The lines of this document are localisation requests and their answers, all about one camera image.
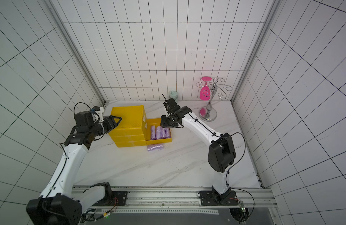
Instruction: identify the purple bag roll top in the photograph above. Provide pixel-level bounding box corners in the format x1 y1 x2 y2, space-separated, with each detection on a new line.
150 125 156 140

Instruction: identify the yellow drawer cabinet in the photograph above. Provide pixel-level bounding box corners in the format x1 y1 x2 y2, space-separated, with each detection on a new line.
109 106 147 148

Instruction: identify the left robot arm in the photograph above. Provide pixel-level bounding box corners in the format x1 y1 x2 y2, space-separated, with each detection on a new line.
26 107 122 225

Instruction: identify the chrome glass rack stand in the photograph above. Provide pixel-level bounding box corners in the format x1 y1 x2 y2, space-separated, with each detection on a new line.
196 77 233 122

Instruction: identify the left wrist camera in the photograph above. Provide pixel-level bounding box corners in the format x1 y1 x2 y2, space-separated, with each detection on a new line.
91 106 104 122

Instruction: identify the mint green jar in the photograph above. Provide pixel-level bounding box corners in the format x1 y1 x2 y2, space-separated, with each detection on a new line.
169 91 178 101

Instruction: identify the pink plastic wine glass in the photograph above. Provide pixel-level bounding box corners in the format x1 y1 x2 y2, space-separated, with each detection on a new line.
200 76 212 101

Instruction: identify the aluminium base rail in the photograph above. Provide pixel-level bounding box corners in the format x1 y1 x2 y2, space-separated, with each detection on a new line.
47 186 278 217

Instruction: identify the purple bag roll bottom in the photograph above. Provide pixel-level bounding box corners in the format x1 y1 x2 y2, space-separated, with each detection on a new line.
161 128 166 139

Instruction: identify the yellow bottom drawer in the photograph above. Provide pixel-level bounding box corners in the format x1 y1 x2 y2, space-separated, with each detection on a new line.
146 118 172 145

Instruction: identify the purple bag roll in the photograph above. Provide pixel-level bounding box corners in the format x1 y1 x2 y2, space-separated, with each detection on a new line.
155 126 162 139
150 125 156 140
165 128 171 138
161 128 166 139
147 143 164 152

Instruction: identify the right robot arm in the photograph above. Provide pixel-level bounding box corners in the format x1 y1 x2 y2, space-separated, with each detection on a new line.
160 98 236 205

